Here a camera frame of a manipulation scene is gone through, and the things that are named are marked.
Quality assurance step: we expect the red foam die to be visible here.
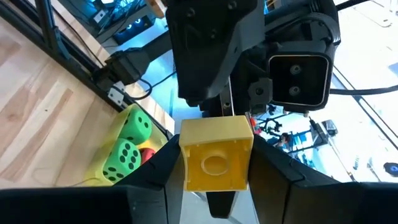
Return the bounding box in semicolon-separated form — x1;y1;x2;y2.
139;147;156;165

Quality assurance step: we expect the yellow translucent plastic bin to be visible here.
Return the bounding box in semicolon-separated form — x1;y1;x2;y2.
82;103;170;187

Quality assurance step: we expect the yellow square brick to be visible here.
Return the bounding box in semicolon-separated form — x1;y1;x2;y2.
178;114;255;192

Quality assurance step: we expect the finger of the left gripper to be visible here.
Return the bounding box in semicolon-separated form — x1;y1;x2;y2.
199;104;233;118
206;190;238;219

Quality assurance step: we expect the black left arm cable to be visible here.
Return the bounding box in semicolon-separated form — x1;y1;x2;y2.
126;70;398;101

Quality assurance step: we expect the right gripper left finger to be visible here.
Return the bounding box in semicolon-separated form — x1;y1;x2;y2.
0;134;186;224

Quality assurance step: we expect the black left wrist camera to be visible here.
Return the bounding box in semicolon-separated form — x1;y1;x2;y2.
266;42;338;114

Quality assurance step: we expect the green foam die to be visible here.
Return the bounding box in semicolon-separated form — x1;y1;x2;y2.
102;138;142;184
119;108;153;146

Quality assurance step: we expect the black computer tower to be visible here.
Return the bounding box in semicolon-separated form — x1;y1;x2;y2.
112;14;157;45

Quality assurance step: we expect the wooden workbench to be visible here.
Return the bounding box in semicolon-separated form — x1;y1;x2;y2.
146;0;167;19

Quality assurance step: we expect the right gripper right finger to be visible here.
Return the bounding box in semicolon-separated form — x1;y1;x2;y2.
248;135;398;224

